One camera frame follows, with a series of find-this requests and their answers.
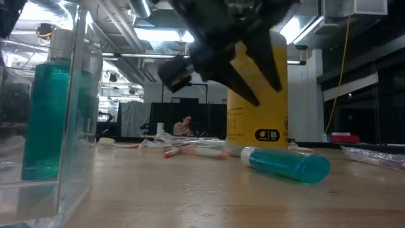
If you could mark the black partition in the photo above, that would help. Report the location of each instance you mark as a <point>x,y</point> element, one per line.
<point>164,117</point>

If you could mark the bright ceiling light panel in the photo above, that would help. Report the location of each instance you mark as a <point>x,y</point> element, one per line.
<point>158,35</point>

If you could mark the yellow disinfecting wipes canister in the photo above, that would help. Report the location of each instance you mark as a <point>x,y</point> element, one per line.
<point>253,123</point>

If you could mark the ceiling light strip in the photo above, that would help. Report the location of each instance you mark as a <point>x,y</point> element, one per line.
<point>142,55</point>

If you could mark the teal mouthwash bottle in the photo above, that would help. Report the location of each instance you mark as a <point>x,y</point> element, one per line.
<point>47,126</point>
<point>284,164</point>

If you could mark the white paper roll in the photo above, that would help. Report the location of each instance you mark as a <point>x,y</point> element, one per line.
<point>160,128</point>

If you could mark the clear acrylic organizer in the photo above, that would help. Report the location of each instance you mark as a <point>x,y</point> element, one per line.
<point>79,190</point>

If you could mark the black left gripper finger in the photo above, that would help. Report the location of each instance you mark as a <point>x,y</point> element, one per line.
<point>234,84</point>
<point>264,60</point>

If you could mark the grey cloth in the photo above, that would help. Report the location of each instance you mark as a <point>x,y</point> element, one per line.
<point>134,118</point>

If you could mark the silver ventilation duct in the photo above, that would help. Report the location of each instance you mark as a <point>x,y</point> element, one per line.
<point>140,8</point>

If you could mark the unwrapped orange white toothbrush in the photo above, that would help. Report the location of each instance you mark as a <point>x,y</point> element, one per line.
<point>106,141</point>

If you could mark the red box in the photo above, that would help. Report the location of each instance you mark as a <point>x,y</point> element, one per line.
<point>345,138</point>

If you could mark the white vent unit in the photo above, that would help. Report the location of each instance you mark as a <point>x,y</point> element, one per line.
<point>364,6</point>

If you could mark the purple toothbrush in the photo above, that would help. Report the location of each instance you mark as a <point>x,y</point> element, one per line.
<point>167,136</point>
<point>152,145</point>
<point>379,160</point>

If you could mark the black ceiling fixture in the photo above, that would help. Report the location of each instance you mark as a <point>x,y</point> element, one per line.
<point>46,30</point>

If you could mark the person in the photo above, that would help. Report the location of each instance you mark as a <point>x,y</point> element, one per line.
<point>182,128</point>

